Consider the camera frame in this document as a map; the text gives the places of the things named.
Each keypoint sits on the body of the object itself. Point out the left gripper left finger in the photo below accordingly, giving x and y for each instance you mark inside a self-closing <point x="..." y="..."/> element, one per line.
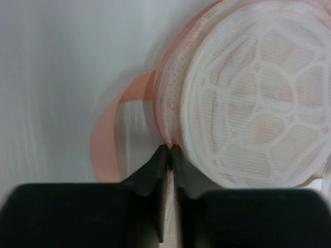
<point x="125" y="214"/>

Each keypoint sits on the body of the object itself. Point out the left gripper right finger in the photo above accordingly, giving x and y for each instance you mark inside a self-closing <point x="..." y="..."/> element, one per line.
<point x="211" y="216"/>

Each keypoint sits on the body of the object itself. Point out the peach floral mesh laundry bag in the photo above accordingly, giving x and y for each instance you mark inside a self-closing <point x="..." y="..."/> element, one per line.
<point x="244" y="90"/>

